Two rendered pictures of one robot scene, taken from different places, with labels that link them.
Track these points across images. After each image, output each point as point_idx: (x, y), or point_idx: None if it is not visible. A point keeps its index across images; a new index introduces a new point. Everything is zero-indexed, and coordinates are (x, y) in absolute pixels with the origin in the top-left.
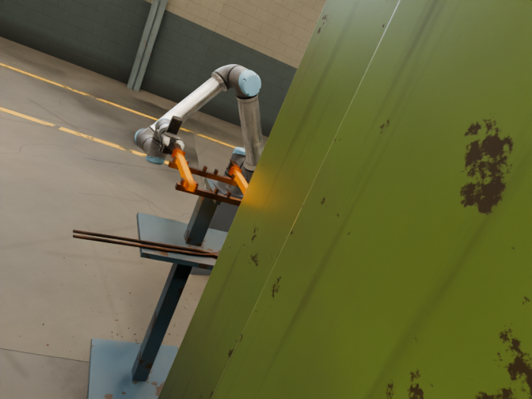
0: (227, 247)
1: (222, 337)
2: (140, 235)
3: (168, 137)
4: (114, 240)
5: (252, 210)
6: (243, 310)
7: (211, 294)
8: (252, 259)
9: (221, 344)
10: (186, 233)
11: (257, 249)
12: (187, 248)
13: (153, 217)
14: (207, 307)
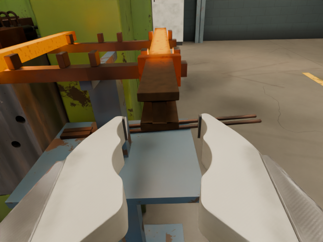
0: (127, 55)
1: (135, 85)
2: (192, 139)
3: (234, 227)
4: (218, 117)
5: (122, 5)
6: (133, 57)
7: (132, 93)
8: (129, 31)
9: (136, 88)
10: (128, 144)
11: (128, 22)
12: (135, 128)
13: (174, 190)
14: (134, 101)
